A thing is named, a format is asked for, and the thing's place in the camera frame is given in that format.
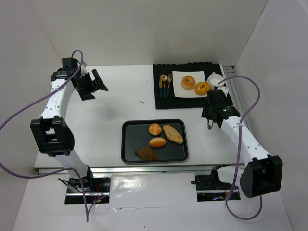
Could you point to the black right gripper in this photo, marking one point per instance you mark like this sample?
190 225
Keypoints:
211 115

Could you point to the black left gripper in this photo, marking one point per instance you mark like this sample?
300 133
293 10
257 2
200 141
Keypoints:
91 84

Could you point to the metal tongs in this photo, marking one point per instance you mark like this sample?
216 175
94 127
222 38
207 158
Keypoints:
210 124

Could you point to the orange sugared donut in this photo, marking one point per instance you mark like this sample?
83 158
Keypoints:
201 88

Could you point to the glazed brown donut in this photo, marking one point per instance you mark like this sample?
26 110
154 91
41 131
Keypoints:
188 82

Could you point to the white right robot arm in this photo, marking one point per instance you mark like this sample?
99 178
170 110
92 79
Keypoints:
262 173

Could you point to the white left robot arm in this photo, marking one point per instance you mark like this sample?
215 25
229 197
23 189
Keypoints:
51 132

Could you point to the long pale bread roll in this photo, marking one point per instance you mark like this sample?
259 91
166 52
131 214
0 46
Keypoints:
172 134

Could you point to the white cup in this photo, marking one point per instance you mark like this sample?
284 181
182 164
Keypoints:
215 80

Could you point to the white square plate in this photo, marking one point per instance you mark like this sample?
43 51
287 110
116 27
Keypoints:
179 91

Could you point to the black baking tray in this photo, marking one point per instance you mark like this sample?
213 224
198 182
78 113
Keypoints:
136 135

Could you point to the round glazed bun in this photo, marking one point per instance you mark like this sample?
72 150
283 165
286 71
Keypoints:
155 129

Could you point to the round orange bun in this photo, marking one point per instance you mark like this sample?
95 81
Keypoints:
157 142

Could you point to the brown chocolate croissant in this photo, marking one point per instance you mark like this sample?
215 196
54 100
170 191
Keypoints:
146 154

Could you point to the gold fork teal handle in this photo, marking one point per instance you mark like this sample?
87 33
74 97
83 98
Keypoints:
169 79

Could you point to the gold spoon teal handle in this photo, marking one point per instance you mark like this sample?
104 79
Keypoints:
164 79

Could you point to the gold knife teal handle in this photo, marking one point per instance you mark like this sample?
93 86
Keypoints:
160 86

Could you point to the aluminium table rail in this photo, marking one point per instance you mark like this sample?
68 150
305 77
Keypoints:
154 169

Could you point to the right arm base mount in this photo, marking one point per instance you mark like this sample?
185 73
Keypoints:
209 187

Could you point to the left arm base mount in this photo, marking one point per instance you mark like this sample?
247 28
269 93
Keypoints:
98 193

